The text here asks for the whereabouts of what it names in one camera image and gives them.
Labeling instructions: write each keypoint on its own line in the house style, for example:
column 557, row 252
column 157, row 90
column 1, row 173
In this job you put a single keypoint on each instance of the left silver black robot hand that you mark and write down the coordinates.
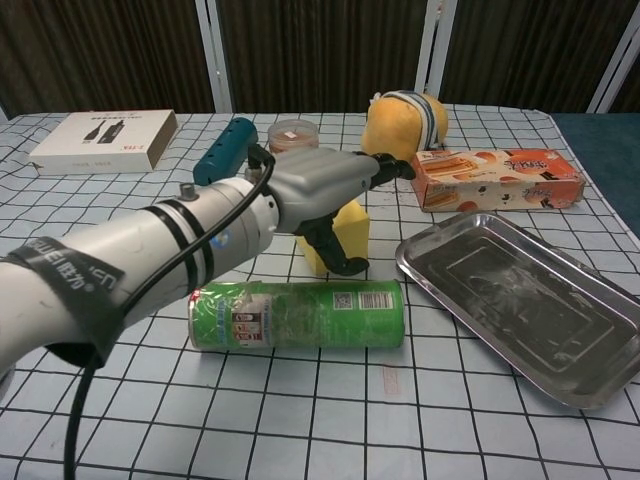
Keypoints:
column 320, row 185

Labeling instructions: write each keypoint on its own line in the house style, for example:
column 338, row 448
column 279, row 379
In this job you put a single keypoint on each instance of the yellow foam cube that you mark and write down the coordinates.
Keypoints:
column 354, row 230

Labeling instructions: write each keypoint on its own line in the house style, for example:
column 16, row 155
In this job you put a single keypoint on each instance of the green chips can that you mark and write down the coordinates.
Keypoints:
column 300, row 315

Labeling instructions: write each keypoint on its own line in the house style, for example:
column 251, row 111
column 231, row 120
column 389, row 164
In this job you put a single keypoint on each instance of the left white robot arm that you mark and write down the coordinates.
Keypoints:
column 45, row 310

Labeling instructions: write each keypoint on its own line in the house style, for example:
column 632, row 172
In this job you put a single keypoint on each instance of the clear jar with red contents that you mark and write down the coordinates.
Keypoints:
column 292, row 137

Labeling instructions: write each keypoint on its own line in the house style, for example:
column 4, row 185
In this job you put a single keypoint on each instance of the yellow plush toy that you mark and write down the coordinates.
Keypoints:
column 395, row 125

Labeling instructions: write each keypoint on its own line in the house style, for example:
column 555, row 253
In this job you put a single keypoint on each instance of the teal plastic holder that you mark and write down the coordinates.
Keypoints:
column 225, row 145

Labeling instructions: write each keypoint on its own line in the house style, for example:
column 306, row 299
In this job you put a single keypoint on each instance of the orange snack box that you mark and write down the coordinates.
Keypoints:
column 500, row 180

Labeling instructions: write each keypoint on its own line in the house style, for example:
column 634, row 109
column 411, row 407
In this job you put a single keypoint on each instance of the white flat product box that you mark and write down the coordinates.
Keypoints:
column 100, row 140

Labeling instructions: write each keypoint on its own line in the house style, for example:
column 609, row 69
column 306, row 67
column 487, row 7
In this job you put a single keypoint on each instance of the checked light blue tablecloth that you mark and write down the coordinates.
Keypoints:
column 300, row 410

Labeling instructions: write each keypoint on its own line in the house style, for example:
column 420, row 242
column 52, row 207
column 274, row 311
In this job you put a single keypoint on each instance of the rectangular steel tray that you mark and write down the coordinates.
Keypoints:
column 525, row 305

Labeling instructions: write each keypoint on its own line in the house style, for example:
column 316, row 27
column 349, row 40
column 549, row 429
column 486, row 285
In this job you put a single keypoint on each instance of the white screen frame post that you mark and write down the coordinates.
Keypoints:
column 612, row 70
column 435, row 45
column 217, row 55

